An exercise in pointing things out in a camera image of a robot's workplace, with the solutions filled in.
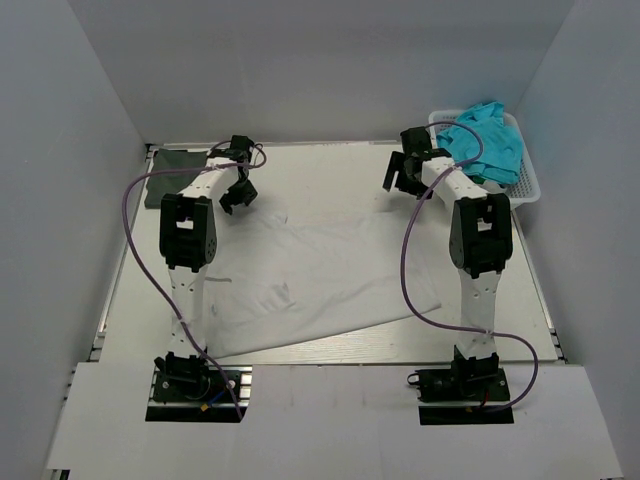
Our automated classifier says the white t-shirt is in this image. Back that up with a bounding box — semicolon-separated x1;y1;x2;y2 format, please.
205;212;440;358

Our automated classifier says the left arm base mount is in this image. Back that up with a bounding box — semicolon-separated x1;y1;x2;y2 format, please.
145;353;252;424

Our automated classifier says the turquoise t-shirt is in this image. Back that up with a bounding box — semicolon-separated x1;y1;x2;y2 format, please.
436;101;524;186

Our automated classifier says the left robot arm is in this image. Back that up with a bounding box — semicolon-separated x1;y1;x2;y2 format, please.
159;135;257;357

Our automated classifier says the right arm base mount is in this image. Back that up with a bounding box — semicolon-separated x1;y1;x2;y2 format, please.
407;349;514;426

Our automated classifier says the folded dark green t-shirt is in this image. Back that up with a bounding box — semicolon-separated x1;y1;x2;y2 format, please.
144;149;207;209

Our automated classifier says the grey garment in basket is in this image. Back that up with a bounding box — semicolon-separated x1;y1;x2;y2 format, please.
480;180;507;194

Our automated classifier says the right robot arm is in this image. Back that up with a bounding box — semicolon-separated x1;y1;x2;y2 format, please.
383;127;513;399

